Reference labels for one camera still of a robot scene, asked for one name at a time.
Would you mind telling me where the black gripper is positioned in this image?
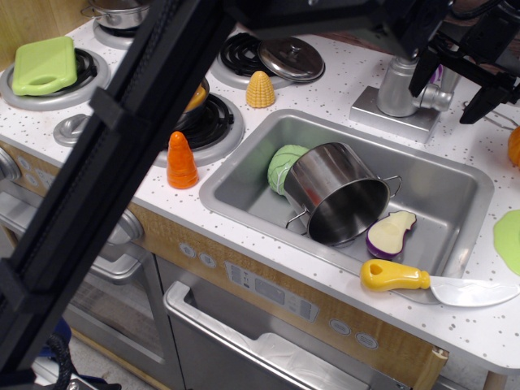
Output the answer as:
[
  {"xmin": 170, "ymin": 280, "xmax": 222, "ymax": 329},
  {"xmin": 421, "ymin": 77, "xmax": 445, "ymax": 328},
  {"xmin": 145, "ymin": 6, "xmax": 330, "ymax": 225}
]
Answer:
[{"xmin": 409, "ymin": 1, "xmax": 519, "ymax": 124}]

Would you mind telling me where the silver faucet lever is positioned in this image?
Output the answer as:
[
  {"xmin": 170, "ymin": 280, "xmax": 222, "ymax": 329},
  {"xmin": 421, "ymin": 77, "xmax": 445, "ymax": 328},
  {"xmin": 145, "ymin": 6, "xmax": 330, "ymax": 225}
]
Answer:
[{"xmin": 413, "ymin": 65, "xmax": 461, "ymax": 112}]

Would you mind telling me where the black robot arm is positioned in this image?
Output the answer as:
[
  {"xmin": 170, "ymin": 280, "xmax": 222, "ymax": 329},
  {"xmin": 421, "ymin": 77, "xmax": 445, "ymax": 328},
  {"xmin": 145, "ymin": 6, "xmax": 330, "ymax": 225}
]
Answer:
[{"xmin": 1, "ymin": 1, "xmax": 452, "ymax": 375}]

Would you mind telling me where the purple toy onion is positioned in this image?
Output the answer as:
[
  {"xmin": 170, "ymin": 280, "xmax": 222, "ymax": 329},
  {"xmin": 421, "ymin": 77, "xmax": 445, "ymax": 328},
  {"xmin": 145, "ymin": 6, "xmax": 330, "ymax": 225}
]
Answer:
[{"xmin": 430, "ymin": 65, "xmax": 444, "ymax": 84}]

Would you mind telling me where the silver faucet base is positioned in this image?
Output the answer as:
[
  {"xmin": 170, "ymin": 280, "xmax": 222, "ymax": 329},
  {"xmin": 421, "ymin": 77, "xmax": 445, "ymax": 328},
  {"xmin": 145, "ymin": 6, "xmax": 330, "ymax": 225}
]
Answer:
[{"xmin": 349, "ymin": 57, "xmax": 440, "ymax": 143}]

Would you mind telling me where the orange toy pumpkin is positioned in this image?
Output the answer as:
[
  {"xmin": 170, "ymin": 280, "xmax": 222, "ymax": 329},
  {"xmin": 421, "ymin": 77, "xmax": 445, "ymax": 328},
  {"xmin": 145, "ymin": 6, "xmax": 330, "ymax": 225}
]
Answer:
[{"xmin": 507, "ymin": 127, "xmax": 520, "ymax": 167}]

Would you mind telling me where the green plate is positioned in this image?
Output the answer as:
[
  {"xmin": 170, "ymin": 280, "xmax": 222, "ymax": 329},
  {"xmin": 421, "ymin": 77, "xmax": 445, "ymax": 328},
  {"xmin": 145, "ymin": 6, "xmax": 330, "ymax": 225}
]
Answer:
[{"xmin": 493, "ymin": 210, "xmax": 520, "ymax": 275}]

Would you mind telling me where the grey sink basin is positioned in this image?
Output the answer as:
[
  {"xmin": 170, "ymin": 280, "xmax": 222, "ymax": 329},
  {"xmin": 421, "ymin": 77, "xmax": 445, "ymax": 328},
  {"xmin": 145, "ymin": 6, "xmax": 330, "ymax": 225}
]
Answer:
[{"xmin": 200, "ymin": 110, "xmax": 494, "ymax": 278}]

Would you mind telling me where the steel pot lid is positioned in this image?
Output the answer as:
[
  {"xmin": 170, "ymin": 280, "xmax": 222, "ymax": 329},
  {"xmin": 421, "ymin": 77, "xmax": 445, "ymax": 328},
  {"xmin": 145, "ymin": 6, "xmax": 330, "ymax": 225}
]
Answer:
[{"xmin": 257, "ymin": 37, "xmax": 325, "ymax": 83}]

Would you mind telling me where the steel pot in sink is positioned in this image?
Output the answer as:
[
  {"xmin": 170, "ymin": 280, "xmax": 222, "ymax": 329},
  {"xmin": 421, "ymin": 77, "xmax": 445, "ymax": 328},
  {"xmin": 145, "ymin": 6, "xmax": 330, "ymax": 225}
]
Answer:
[{"xmin": 284, "ymin": 142, "xmax": 402, "ymax": 246}]

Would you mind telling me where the toy eggplant half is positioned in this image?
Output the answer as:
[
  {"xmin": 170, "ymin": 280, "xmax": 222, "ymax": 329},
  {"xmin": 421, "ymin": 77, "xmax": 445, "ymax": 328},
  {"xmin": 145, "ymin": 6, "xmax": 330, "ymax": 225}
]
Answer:
[{"xmin": 366, "ymin": 210, "xmax": 417, "ymax": 260}]

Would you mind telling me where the green toy cabbage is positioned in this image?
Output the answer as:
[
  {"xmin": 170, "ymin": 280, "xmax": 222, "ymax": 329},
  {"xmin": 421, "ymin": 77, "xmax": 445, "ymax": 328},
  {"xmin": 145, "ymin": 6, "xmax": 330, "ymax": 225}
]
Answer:
[{"xmin": 267, "ymin": 145, "xmax": 309, "ymax": 196}]

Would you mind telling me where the yellow toy corn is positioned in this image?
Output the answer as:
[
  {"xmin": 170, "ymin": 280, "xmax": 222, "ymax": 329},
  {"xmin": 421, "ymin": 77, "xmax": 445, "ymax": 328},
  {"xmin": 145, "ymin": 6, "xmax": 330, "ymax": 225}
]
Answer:
[{"xmin": 246, "ymin": 71, "xmax": 275, "ymax": 108}]

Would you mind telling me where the back right stove burner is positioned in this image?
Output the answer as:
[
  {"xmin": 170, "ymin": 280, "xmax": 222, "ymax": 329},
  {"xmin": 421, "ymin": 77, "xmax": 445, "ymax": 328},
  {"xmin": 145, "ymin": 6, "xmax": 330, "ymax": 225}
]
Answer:
[{"xmin": 210, "ymin": 32, "xmax": 310, "ymax": 90}]

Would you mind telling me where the stove burner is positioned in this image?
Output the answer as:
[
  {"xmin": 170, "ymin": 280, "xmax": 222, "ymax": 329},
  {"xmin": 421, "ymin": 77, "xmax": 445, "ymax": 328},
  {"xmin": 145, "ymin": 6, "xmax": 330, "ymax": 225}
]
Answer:
[
  {"xmin": 1, "ymin": 49, "xmax": 111, "ymax": 111},
  {"xmin": 180, "ymin": 93, "xmax": 245, "ymax": 167},
  {"xmin": 210, "ymin": 32, "xmax": 310, "ymax": 90},
  {"xmin": 93, "ymin": 20, "xmax": 139, "ymax": 50}
]

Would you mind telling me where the front right stove burner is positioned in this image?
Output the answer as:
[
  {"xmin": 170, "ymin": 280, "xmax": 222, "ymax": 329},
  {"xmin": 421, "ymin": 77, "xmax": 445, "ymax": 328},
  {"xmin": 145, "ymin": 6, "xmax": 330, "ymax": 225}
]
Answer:
[{"xmin": 180, "ymin": 93, "xmax": 245, "ymax": 167}]

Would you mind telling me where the orange toy carrot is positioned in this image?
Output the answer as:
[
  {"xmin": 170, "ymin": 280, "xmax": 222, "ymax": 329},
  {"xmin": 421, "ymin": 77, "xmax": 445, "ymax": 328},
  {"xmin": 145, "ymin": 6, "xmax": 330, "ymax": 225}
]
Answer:
[{"xmin": 167, "ymin": 131, "xmax": 199, "ymax": 189}]

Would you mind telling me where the back left stove burner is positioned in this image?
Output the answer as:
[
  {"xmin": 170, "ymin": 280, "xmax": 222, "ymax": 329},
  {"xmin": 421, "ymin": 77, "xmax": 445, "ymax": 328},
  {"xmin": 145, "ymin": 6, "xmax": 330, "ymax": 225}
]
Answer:
[{"xmin": 93, "ymin": 20, "xmax": 139, "ymax": 50}]

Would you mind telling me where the small steel pot on stove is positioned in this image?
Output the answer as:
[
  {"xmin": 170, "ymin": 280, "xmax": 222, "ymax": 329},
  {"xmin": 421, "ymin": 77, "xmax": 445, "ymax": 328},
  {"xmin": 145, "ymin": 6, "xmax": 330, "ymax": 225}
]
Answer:
[{"xmin": 80, "ymin": 0, "xmax": 153, "ymax": 30}]

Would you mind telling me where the silver dishwasher door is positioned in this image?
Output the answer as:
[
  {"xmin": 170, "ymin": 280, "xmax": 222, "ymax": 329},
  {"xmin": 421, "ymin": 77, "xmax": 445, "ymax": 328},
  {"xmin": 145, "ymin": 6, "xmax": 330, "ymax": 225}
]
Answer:
[{"xmin": 157, "ymin": 259, "xmax": 406, "ymax": 389}]

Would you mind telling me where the front left stove burner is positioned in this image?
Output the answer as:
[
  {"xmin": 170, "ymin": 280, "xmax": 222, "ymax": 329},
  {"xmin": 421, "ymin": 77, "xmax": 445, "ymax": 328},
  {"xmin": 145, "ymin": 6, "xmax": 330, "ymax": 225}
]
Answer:
[{"xmin": 1, "ymin": 49, "xmax": 111, "ymax": 111}]

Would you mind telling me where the grey stove knob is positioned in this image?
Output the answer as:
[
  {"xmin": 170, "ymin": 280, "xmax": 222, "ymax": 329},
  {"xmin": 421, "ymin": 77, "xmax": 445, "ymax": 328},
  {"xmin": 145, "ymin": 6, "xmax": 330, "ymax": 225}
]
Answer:
[{"xmin": 53, "ymin": 114, "xmax": 90, "ymax": 147}]

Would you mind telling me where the silver oven door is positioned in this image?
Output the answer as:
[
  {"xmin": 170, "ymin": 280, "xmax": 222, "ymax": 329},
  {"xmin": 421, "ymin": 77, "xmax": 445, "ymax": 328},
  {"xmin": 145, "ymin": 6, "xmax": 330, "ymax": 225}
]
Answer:
[{"xmin": 0, "ymin": 180, "xmax": 184, "ymax": 390}]

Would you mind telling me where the green toy cutting board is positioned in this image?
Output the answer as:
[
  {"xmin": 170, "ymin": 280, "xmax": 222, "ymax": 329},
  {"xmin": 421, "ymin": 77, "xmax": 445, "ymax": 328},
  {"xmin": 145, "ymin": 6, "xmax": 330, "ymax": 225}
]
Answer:
[{"xmin": 11, "ymin": 37, "xmax": 78, "ymax": 96}]

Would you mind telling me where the wire utensil handle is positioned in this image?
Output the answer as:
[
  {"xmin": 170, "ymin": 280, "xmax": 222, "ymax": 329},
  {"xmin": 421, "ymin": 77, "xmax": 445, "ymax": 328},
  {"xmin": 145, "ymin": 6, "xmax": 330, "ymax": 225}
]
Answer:
[{"xmin": 480, "ymin": 110, "xmax": 519, "ymax": 132}]

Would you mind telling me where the yellow handled toy knife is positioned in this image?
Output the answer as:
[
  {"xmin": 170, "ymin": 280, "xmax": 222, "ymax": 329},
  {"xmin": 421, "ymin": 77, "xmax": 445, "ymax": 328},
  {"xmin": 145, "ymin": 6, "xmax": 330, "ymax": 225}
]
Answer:
[{"xmin": 359, "ymin": 259, "xmax": 519, "ymax": 307}]

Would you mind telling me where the black cable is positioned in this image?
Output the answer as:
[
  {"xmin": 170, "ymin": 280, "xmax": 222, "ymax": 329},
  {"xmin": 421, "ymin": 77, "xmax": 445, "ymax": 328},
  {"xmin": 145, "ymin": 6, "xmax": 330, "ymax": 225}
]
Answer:
[{"xmin": 44, "ymin": 332, "xmax": 76, "ymax": 390}]

